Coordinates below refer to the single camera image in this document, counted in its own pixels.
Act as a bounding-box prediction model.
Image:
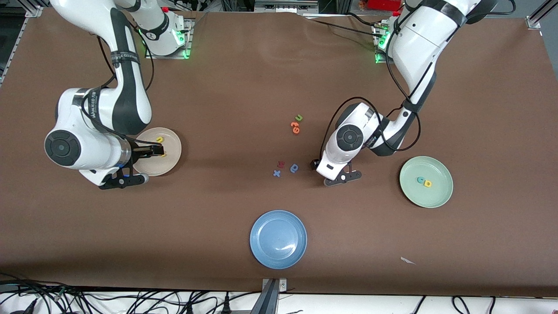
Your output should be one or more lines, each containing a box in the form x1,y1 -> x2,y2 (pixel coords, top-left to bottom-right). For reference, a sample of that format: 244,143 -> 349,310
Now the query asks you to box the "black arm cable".
83,35 -> 155,142
320,26 -> 422,162

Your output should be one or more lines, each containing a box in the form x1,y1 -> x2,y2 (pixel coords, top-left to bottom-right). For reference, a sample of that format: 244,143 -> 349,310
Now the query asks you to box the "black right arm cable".
83,35 -> 155,142

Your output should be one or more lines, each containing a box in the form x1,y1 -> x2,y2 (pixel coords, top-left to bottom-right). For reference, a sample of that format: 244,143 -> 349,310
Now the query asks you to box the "pale green plate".
399,156 -> 454,208

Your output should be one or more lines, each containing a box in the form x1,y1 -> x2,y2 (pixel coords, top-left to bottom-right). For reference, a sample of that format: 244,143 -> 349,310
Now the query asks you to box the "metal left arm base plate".
373,22 -> 391,64

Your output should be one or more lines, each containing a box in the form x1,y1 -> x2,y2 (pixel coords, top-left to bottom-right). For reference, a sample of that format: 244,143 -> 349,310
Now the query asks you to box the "grey rack unit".
254,0 -> 320,14

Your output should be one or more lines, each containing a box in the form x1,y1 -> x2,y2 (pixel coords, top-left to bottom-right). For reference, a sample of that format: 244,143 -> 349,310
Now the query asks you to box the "aluminium frame corner post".
525,0 -> 558,30

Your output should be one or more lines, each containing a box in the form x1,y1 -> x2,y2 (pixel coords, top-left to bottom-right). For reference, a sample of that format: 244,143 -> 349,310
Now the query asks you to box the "beige brown plate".
131,127 -> 182,177

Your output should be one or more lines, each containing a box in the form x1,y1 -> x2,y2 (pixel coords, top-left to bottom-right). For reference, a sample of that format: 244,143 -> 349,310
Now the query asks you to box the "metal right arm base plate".
145,17 -> 192,59

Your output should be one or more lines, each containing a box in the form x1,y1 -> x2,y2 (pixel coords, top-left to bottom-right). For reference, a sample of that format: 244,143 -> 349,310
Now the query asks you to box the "red box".
365,0 -> 404,11

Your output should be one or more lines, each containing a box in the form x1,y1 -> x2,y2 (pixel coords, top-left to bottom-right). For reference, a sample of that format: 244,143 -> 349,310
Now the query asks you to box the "black base cable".
347,12 -> 380,27
312,18 -> 384,39

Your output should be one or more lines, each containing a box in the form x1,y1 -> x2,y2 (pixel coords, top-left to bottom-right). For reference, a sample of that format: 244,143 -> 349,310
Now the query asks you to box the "brown table cover sheet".
0,8 -> 558,297

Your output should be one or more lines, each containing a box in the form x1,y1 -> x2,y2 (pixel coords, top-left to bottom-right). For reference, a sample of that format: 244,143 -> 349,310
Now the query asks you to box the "aluminium profile with bracket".
251,278 -> 288,314

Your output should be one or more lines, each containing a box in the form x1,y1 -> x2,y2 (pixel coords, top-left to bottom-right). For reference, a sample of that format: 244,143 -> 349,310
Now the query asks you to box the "blue plate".
249,210 -> 308,270

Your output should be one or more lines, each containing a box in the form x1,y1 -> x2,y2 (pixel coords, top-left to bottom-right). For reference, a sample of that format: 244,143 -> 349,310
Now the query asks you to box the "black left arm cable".
320,26 -> 422,162

